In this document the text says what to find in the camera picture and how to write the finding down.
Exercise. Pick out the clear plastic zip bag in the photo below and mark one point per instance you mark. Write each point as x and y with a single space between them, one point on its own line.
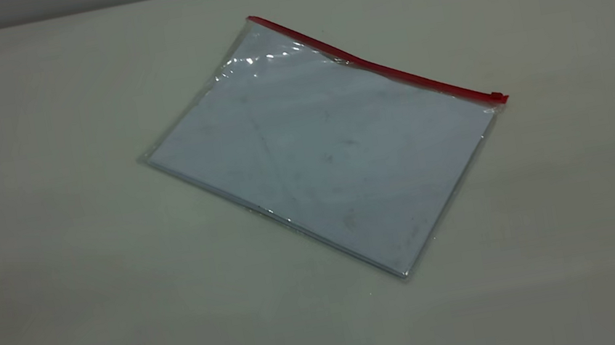
365 66

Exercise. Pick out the red zipper slider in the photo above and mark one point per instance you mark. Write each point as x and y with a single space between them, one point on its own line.
498 97

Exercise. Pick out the white paper sheets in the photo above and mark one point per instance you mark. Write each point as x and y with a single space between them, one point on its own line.
329 150

